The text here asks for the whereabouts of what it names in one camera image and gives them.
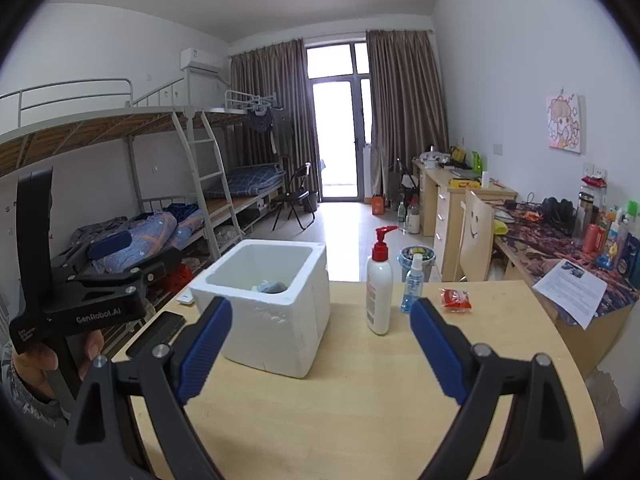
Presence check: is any grey sock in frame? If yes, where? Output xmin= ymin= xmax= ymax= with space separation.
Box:
xmin=252 ymin=281 xmax=288 ymax=294

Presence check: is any person's left hand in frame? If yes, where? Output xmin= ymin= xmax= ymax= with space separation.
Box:
xmin=12 ymin=330 xmax=104 ymax=402

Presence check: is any black smartphone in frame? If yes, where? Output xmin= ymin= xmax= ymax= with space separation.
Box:
xmin=126 ymin=311 xmax=186 ymax=359

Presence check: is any blue patterned quilt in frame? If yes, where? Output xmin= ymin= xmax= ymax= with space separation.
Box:
xmin=70 ymin=204 xmax=204 ymax=274

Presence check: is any white remote control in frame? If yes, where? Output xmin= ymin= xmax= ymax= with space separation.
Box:
xmin=176 ymin=288 xmax=194 ymax=306

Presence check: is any red snack packet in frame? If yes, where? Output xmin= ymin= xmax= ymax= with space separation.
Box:
xmin=440 ymin=288 xmax=472 ymax=313

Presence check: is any metal bunk bed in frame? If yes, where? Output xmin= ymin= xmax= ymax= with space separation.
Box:
xmin=1 ymin=76 xmax=272 ymax=295

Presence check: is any trash bin with liner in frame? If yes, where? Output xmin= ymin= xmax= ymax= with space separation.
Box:
xmin=397 ymin=244 xmax=437 ymax=283

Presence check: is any white lotion pump bottle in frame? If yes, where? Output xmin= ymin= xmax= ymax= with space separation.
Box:
xmin=366 ymin=226 xmax=397 ymax=336

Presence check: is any wooden chair smiley face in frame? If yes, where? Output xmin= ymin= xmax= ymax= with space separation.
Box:
xmin=454 ymin=190 xmax=495 ymax=282

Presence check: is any white printed paper sheet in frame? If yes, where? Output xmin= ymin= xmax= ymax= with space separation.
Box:
xmin=534 ymin=259 xmax=608 ymax=330

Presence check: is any white styrofoam box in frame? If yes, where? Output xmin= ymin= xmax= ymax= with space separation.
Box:
xmin=188 ymin=240 xmax=331 ymax=378

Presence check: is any blue checkered mattress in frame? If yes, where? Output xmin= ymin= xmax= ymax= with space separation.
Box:
xmin=200 ymin=164 xmax=284 ymax=200

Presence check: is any wooden desk with patterned cloth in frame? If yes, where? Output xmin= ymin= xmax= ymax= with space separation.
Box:
xmin=495 ymin=203 xmax=639 ymax=376

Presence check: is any wooden drawer desk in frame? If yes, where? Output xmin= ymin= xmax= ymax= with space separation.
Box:
xmin=412 ymin=152 xmax=519 ymax=281

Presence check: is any black folding chair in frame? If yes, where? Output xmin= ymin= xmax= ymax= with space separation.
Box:
xmin=271 ymin=162 xmax=316 ymax=231

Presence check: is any red cylindrical container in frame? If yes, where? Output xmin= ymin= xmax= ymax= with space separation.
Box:
xmin=582 ymin=223 xmax=604 ymax=254

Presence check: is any clear water bottle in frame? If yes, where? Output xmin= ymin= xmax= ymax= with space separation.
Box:
xmin=572 ymin=191 xmax=598 ymax=247

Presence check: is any orange bag on floor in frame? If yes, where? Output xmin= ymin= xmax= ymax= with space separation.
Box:
xmin=370 ymin=194 xmax=386 ymax=216

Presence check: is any left brown curtain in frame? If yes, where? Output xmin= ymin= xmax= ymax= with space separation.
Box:
xmin=230 ymin=39 xmax=320 ymax=191

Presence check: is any brown curtain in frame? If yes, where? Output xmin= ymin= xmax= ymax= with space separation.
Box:
xmin=230 ymin=39 xmax=320 ymax=191
xmin=366 ymin=30 xmax=449 ymax=197

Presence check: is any white air conditioner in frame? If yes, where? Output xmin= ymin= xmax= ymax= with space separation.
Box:
xmin=180 ymin=48 xmax=224 ymax=73

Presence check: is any right brown curtain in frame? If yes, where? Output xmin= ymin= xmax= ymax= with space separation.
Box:
xmin=366 ymin=30 xmax=449 ymax=197

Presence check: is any glass balcony door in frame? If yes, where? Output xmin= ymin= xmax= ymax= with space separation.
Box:
xmin=307 ymin=41 xmax=372 ymax=202

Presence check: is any anime wall picture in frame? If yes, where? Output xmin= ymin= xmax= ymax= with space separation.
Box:
xmin=547 ymin=92 xmax=582 ymax=154

